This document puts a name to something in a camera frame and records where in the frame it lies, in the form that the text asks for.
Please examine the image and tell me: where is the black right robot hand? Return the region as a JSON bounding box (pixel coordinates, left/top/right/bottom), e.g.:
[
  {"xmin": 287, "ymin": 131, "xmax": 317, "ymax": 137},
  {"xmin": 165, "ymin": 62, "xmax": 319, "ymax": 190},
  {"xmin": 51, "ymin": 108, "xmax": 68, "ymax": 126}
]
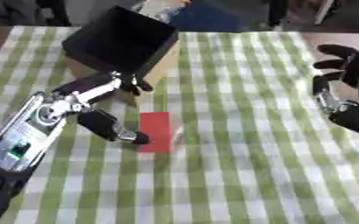
[{"xmin": 311, "ymin": 44, "xmax": 359, "ymax": 138}]

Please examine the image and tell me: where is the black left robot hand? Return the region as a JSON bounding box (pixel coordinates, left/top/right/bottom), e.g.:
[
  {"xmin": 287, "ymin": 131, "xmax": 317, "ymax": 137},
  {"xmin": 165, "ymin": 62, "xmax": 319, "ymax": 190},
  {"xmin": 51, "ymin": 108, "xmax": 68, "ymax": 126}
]
[{"xmin": 51, "ymin": 70, "xmax": 155, "ymax": 145}]

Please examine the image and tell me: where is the tan box with black inside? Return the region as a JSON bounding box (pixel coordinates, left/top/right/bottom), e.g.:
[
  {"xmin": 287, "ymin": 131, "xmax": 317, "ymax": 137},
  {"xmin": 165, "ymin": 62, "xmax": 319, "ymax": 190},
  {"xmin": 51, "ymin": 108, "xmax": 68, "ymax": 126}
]
[{"xmin": 60, "ymin": 4, "xmax": 181, "ymax": 106}]

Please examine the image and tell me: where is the red rectangular block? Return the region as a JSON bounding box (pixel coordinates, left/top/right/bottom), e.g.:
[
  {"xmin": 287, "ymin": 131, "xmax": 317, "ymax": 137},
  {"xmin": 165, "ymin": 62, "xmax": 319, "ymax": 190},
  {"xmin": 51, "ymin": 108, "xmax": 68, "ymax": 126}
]
[{"xmin": 137, "ymin": 111, "xmax": 173, "ymax": 154}]

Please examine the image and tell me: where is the person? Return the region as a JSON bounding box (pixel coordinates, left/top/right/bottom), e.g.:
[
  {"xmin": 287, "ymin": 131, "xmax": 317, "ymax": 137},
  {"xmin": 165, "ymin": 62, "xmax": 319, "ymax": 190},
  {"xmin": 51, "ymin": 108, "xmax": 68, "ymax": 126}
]
[{"xmin": 130, "ymin": 0, "xmax": 246, "ymax": 33}]

